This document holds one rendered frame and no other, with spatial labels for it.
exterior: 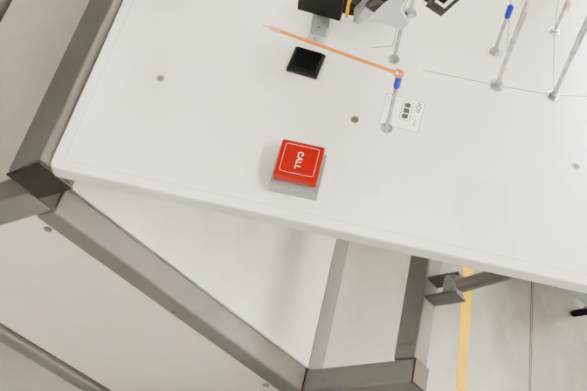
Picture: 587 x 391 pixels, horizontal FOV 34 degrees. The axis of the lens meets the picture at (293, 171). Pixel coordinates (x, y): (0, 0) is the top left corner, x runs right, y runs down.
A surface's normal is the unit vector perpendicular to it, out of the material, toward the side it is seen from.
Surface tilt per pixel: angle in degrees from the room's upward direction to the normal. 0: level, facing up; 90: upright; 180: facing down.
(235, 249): 0
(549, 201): 49
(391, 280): 0
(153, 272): 0
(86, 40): 90
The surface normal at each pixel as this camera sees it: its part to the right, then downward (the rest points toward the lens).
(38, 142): -0.59, -0.56
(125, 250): 0.78, -0.21
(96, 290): -0.21, 0.80
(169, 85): 0.07, -0.56
